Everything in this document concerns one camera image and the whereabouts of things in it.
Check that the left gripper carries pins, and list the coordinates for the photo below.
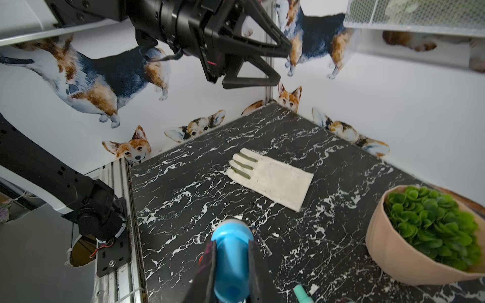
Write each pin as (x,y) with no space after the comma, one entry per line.
(212,29)

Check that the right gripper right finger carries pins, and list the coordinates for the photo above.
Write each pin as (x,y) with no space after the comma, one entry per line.
(261,284)

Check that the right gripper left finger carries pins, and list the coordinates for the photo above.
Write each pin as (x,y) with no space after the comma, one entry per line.
(202,288)

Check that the blue stamp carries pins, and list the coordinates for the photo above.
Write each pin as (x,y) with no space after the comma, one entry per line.
(232,238)

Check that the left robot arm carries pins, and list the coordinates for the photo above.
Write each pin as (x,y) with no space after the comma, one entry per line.
(100,87)

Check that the green stamp centre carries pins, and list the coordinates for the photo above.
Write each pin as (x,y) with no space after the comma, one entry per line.
(301,295)

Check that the beige paper sheet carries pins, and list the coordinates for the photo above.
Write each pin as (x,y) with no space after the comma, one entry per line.
(275,180)

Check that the potted green plant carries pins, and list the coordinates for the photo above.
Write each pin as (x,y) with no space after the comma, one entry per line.
(427,236)

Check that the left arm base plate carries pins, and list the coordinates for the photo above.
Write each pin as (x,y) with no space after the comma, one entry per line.
(116,253)

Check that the white wire basket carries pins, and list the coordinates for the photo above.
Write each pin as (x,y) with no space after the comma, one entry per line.
(444,17)

